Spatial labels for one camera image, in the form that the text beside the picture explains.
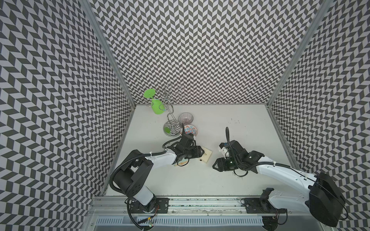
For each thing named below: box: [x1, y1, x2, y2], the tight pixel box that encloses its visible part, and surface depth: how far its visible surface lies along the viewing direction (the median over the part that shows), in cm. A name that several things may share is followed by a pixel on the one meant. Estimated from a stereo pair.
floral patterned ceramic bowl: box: [180, 124, 199, 137], surface depth 104 cm
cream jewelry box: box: [198, 146, 213, 164], surface depth 90 cm
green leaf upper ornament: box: [143, 88, 156, 99], surface depth 85 cm
